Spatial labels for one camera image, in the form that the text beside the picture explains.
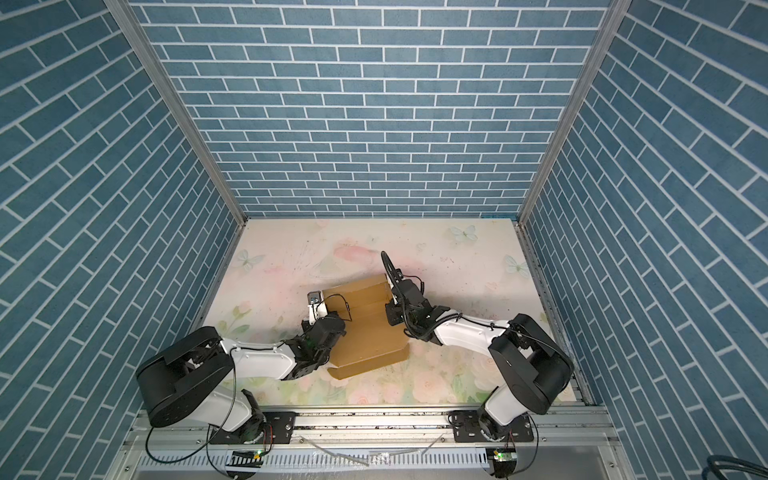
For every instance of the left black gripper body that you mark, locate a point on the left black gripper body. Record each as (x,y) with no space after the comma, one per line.
(324,359)

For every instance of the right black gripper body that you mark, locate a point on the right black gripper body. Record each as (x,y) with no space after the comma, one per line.
(395,315)

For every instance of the brown cardboard paper box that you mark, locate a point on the brown cardboard paper box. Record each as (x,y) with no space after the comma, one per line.
(370,341)

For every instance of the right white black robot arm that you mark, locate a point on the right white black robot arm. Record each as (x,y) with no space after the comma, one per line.
(534,369)

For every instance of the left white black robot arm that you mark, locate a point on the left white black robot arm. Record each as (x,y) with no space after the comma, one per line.
(200,376)

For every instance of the left green circuit board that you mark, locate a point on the left green circuit board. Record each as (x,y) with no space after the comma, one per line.
(245,459)

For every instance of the green circuit board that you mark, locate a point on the green circuit board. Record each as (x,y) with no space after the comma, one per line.
(245,459)
(502,455)

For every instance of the right green circuit board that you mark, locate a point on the right green circuit board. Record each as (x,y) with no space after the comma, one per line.
(502,455)

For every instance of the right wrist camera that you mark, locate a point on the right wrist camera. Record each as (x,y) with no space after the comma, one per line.
(398,279)

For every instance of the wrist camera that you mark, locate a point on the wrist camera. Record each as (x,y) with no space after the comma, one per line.
(398,279)
(316,306)

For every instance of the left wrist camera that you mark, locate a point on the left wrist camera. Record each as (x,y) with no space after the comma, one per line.
(316,306)

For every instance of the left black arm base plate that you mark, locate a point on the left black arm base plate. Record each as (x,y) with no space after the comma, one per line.
(268,428)

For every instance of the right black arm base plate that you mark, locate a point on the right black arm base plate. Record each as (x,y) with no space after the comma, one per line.
(474,426)

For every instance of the white slotted cable duct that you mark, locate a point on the white slotted cable duct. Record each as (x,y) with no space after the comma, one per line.
(314,460)

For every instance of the aluminium front rail frame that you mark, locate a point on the aluminium front rail frame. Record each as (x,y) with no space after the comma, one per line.
(572,441)

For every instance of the right aluminium corner post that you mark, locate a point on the right aluminium corner post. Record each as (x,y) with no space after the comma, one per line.
(596,55)

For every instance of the aluminium corner post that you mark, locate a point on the aluminium corner post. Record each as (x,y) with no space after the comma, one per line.
(596,55)
(129,25)

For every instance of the left aluminium corner post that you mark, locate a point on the left aluminium corner post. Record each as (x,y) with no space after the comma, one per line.
(129,25)

